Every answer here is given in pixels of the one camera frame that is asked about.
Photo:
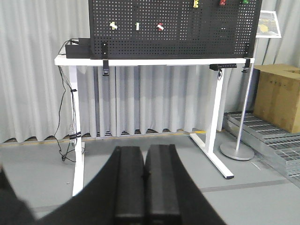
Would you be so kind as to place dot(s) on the red toggle switch lower row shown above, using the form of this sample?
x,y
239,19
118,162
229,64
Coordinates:
x,y
160,27

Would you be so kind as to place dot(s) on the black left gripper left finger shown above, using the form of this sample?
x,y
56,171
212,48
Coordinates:
x,y
130,206

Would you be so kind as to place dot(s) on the black box on desk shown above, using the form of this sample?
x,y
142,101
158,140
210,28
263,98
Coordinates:
x,y
80,49

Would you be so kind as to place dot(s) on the brown cardboard box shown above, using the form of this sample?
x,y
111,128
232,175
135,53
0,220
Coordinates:
x,y
278,96

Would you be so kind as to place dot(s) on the black desk height controller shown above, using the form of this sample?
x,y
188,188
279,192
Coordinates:
x,y
219,67

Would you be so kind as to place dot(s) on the metal grating platform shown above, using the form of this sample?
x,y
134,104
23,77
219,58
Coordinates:
x,y
278,148

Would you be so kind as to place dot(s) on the white standing desk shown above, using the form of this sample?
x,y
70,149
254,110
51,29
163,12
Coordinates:
x,y
179,93

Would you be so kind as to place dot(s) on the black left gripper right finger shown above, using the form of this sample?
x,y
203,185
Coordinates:
x,y
161,201

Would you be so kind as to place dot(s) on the black pegboard clamp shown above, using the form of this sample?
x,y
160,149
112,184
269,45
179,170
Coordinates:
x,y
245,55
104,51

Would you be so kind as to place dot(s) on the silver sign stand pole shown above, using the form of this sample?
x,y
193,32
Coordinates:
x,y
237,150

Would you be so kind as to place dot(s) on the black perforated pegboard panel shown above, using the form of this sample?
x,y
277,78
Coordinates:
x,y
210,31

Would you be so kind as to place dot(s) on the left black pegboard clamp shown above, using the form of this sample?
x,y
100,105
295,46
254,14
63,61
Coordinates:
x,y
104,51

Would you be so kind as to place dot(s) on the yellow toggle switch upper row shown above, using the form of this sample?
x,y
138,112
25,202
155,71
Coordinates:
x,y
195,3

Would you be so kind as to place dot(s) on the printed poster sign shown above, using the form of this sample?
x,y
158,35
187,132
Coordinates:
x,y
268,26

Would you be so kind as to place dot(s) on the red toggle switch row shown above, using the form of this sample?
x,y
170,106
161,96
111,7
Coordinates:
x,y
222,2
160,27

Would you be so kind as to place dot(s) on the right black pegboard clamp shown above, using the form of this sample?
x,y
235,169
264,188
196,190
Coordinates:
x,y
245,55

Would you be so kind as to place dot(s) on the red toggle switch upper row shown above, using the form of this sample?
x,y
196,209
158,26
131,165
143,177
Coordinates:
x,y
222,2

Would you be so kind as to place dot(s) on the grey curtain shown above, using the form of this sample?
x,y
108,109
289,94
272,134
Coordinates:
x,y
33,100

